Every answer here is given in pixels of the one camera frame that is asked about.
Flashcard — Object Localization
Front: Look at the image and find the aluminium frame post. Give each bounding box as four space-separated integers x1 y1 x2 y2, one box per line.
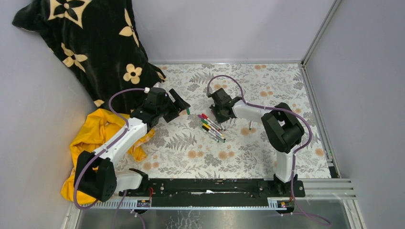
301 0 343 66

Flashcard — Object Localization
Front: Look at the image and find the black cap marker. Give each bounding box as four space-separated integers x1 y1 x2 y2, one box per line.
202 126 224 142

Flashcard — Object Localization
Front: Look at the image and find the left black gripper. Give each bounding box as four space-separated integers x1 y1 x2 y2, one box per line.
156 89 190 123

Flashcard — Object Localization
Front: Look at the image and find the black floral blanket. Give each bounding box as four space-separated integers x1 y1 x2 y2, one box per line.
12 0 166 114

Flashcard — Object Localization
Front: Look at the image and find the yellow cloth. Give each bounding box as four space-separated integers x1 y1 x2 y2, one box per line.
61 108 155 205

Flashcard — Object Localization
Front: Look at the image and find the yellow cap marker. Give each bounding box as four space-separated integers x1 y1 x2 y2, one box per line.
203 123 225 140

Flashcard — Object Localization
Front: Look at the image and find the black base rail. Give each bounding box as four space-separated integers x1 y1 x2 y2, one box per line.
127 178 306 208

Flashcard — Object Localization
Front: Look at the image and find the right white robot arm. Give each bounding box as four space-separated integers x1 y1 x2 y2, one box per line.
207 88 305 197

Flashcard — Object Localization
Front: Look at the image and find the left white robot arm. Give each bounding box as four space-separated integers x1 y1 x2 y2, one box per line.
73 87 190 208

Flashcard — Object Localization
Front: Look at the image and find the floral fern table mat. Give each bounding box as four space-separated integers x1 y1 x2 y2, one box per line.
116 63 331 178

